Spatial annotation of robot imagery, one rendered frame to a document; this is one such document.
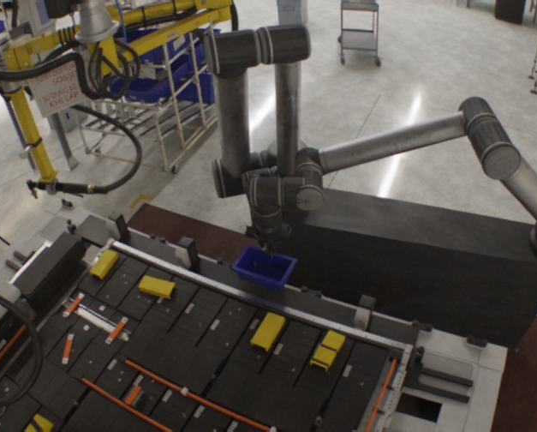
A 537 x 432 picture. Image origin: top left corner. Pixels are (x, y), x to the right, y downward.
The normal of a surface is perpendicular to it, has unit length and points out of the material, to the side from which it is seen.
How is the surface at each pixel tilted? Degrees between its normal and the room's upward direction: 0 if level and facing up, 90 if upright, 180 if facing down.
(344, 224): 0
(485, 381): 0
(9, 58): 90
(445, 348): 0
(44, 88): 90
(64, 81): 90
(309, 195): 83
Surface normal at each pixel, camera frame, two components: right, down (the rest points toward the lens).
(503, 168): -0.07, 0.68
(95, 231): -0.07, -0.73
